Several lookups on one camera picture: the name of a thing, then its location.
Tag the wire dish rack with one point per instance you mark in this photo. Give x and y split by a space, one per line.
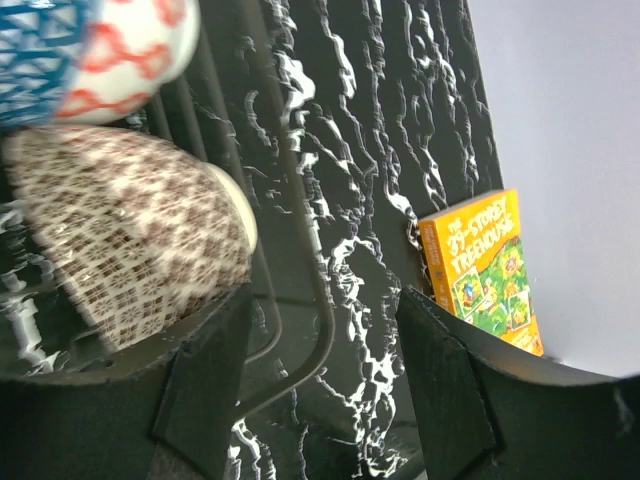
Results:
281 249

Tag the brown patterned bowl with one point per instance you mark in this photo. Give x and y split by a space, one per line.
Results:
141 233

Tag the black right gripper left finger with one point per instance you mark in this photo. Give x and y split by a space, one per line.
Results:
161 408

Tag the blue patterned bowl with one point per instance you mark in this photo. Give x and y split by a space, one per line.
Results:
90 62

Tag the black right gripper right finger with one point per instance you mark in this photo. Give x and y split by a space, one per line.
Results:
488 410

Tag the orange treehouse book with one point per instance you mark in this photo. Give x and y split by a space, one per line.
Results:
475 260

